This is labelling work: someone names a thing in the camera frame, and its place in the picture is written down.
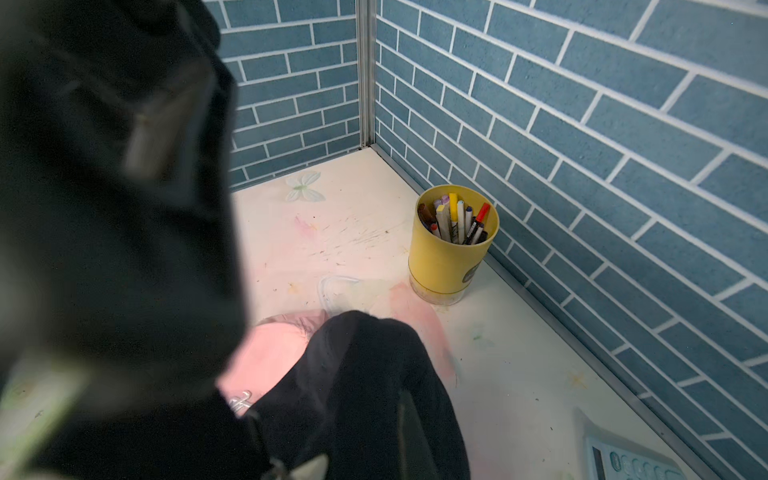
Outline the pink baseball cap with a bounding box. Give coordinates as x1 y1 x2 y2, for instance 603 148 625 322
217 310 329 416

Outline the red cap black marker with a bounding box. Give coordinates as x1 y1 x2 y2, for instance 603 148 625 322
464 203 490 245

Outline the yellow pen cup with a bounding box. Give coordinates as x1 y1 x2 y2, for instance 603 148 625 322
408 185 500 305

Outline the yellow highlighter pen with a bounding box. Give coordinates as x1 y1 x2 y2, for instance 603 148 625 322
449 193 459 244

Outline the light blue calculator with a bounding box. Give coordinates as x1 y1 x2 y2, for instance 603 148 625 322
576 410 686 480

